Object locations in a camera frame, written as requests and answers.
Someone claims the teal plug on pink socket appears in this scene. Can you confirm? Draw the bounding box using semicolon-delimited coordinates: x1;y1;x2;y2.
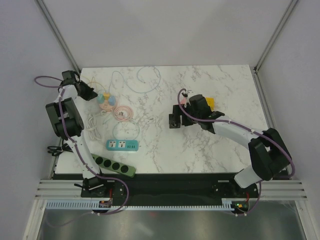
97;94;105;104

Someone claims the yellow cube plug adapter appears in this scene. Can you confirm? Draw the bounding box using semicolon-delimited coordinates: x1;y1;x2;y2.
205;97;215;111

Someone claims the yellow plug on pink socket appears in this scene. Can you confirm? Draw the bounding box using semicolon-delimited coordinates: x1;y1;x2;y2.
102;92;110;100

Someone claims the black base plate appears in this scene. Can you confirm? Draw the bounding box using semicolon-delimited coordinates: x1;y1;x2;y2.
81;173;258;207

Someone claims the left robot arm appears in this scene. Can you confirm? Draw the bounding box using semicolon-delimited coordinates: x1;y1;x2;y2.
45;70;101;180

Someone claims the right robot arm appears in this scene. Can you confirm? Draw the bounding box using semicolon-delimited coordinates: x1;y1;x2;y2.
168;88;295;197

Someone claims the pink round power socket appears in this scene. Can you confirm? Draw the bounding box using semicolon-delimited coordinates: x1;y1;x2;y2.
98;101;114;112

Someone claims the white coiled cable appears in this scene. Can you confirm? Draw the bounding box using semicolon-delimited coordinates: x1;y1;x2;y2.
86;111;106;141

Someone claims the teal power strip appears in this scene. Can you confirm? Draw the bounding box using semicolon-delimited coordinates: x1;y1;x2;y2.
105;139;139;152

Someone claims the pink coiled cable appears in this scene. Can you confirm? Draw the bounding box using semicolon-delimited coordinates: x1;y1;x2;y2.
112;105;134;122

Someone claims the black cube adapter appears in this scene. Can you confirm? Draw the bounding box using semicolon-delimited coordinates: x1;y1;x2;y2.
168;113;181;129

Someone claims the blue plug on pink socket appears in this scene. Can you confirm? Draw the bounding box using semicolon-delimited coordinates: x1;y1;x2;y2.
107;95;116;106

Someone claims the white slotted cable duct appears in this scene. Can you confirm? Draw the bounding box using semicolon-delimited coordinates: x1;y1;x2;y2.
45;199;235;211

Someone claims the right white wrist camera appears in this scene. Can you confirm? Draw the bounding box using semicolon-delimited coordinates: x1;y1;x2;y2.
181;89;195;99

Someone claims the green power strip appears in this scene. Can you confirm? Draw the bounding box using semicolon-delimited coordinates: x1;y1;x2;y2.
91;153;136;178

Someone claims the light blue thin cable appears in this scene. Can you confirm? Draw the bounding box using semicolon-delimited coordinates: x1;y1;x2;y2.
102;65;162;142

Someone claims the pink cube plug adapter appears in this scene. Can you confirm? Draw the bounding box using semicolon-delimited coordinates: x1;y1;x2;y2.
180;98;187;105

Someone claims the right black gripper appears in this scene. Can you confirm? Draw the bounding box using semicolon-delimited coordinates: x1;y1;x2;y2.
169;104;201;128

